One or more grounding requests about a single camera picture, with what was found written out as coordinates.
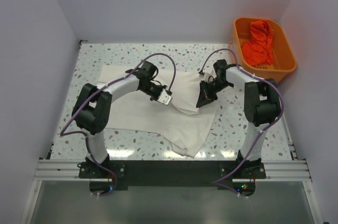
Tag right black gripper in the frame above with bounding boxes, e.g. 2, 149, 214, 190
196, 79, 231, 108

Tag white coca-cola t shirt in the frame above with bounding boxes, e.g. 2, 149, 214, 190
106, 71, 218, 157

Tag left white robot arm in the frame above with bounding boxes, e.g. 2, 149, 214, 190
72, 61, 172, 178

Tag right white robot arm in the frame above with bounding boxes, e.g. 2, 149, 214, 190
196, 59, 283, 178

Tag orange t shirt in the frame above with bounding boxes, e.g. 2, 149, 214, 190
241, 20, 274, 67

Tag orange plastic basket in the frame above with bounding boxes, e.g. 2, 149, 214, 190
228, 17, 297, 83

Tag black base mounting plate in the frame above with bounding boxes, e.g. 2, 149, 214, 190
77, 159, 267, 193

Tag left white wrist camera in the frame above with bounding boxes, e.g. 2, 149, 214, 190
156, 89, 172, 106

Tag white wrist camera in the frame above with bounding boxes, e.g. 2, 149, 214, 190
199, 70, 214, 82
156, 89, 172, 106

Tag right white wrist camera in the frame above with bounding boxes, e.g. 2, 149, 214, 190
199, 70, 214, 82

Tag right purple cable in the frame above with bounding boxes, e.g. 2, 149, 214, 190
198, 49, 286, 195

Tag purple cable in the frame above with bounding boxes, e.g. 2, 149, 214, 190
60, 53, 177, 198
198, 49, 286, 195

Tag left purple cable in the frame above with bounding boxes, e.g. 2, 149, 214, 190
60, 53, 177, 198

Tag aluminium frame rail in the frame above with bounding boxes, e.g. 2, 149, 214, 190
34, 160, 312, 182

